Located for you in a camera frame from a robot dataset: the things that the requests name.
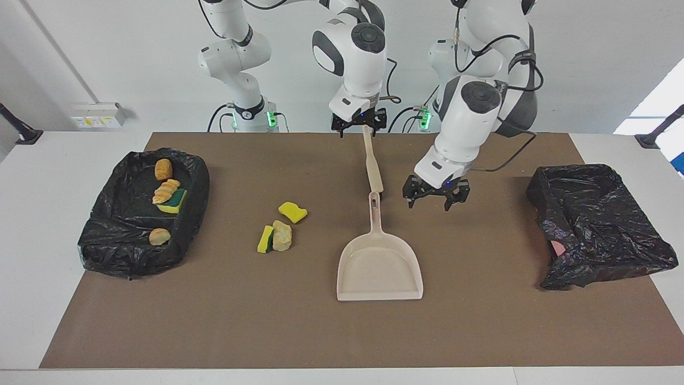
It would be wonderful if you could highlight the wooden hand brush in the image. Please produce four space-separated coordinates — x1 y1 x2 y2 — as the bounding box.
362 125 385 201

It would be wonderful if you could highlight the beige plastic dustpan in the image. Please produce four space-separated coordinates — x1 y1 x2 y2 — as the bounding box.
336 191 424 302

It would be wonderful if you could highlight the wavy all-yellow sponge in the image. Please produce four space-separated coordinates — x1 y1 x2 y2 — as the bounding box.
278 201 308 224

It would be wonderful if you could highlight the pink bin with black bag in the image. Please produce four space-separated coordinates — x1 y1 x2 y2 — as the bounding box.
526 164 679 291

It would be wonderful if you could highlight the rectangular bin with black bag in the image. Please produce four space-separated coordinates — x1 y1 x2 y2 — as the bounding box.
77 148 211 280

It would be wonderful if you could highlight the brown table mat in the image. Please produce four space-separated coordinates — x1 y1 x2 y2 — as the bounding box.
39 132 684 369

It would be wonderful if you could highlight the black stand foot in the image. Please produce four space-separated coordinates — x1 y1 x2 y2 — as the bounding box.
0 103 43 145
635 104 684 149

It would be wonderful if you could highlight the black left base cable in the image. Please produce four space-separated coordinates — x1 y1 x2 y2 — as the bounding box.
387 91 436 133

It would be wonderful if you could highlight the black base cable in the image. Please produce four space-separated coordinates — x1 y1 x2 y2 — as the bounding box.
387 91 436 133
207 104 236 133

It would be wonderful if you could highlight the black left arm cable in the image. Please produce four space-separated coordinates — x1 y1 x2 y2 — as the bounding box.
453 0 544 173

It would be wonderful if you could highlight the black right base cable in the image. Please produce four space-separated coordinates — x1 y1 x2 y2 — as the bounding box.
207 104 236 133

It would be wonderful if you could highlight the white wall socket box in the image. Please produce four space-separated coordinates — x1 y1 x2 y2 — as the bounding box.
71 103 127 130

